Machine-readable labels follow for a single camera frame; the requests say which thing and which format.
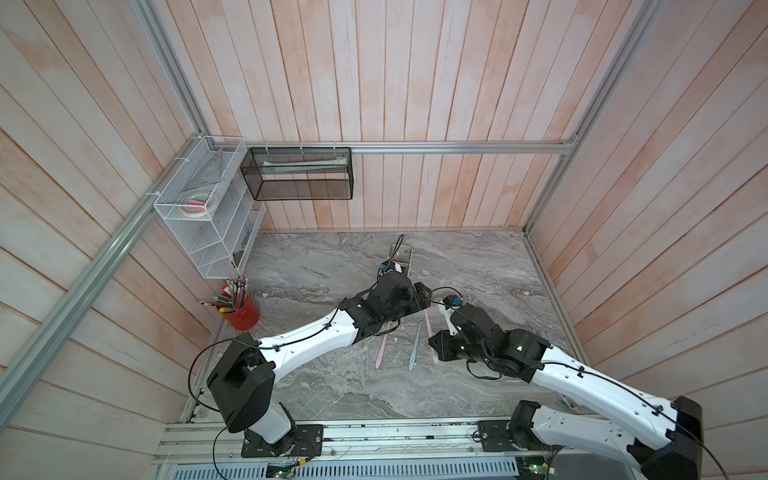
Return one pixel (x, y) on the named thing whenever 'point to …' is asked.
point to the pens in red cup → (232, 296)
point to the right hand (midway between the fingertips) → (429, 340)
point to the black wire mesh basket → (299, 173)
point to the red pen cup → (246, 317)
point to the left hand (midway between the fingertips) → (422, 301)
